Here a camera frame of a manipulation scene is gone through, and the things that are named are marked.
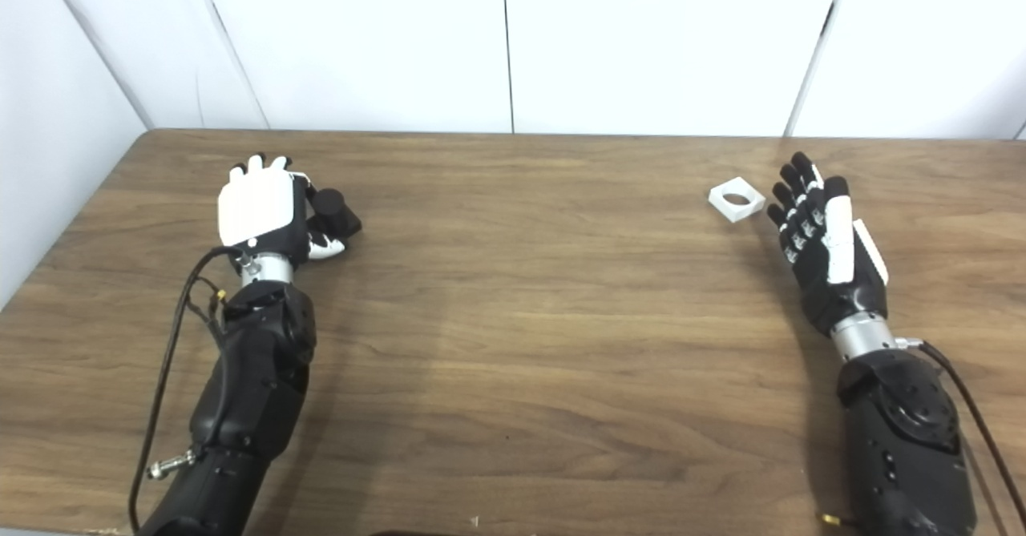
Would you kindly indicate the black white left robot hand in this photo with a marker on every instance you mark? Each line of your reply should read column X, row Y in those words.
column 256, row 207

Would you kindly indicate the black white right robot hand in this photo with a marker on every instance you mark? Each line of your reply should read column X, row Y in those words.
column 834, row 288

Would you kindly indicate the black peg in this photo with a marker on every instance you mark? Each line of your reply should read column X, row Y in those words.
column 333, row 209

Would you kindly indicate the white square piece with hole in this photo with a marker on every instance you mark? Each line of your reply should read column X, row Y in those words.
column 731, row 211

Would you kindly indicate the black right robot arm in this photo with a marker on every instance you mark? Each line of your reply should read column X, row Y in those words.
column 906, row 448

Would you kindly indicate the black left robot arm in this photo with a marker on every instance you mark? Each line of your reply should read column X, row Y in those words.
column 248, row 400

